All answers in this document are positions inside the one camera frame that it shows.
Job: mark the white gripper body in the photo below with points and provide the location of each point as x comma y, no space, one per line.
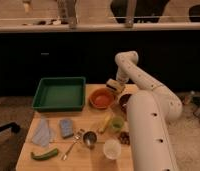
121,77

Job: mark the metal measuring cup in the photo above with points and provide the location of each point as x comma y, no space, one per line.
89,139

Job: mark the green pepper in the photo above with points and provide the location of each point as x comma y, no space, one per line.
48,155

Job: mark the light blue cloth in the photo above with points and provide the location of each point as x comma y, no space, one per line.
43,133

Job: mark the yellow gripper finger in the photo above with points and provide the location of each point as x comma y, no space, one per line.
119,88
111,83

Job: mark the metal spoon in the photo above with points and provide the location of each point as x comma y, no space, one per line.
76,139

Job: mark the black chair part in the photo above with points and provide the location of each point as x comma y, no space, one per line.
14,127

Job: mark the dark brown bowl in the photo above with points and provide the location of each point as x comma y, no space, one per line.
123,102

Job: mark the blue sponge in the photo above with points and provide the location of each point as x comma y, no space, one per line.
66,126

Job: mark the green plastic tray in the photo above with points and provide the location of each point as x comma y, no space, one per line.
60,94

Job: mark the red-orange bowl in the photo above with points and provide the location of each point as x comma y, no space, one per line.
102,98

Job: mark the bunch of dark grapes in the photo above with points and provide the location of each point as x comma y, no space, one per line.
124,138

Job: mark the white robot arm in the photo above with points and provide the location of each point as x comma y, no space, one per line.
148,110

